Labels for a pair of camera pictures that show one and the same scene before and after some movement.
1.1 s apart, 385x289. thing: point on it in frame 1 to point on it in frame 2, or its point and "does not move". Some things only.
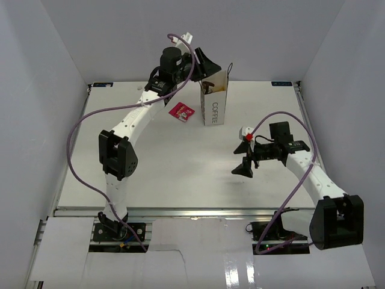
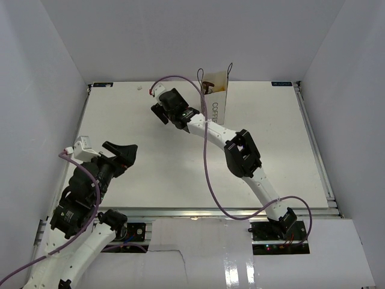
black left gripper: (206, 68) to (125, 156)
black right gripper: (244, 168) to (159, 109)
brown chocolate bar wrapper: (206, 87) does not move
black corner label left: (104, 84) does not move
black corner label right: (281, 83) does not move
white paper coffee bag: (213, 103) does not move
